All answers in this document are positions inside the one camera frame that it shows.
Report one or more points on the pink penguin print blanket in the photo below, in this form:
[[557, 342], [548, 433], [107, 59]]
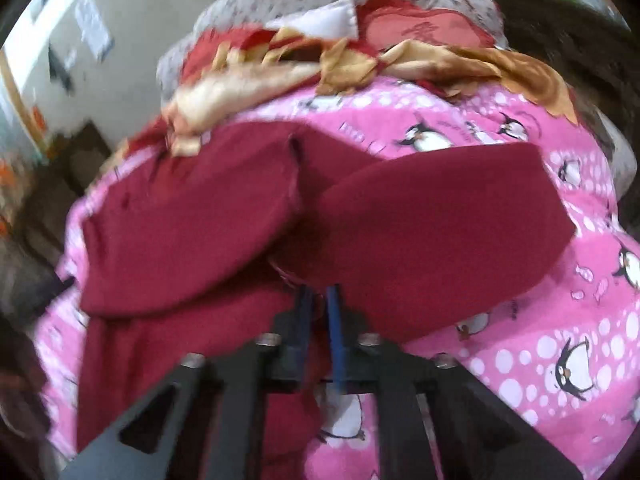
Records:
[[550, 310]]

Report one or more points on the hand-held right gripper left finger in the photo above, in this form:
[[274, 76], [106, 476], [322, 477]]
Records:
[[303, 322]]

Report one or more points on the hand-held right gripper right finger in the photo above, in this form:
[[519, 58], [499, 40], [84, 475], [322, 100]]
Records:
[[335, 332]]

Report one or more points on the dark wooden cabinet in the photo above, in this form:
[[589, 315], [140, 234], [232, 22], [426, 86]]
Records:
[[70, 170]]

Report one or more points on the white cloth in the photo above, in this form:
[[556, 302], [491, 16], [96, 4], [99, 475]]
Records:
[[325, 20]]

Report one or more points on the red and gold satin cloth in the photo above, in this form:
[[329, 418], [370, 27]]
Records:
[[450, 62]]

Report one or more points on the white wall paper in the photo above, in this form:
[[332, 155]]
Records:
[[94, 25]]

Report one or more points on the red embroidered pillow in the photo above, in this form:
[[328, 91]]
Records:
[[425, 25]]

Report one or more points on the dark carved wooden table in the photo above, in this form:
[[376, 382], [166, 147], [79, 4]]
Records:
[[560, 35]]

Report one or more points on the maroon knit garment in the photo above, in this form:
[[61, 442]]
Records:
[[425, 220]]

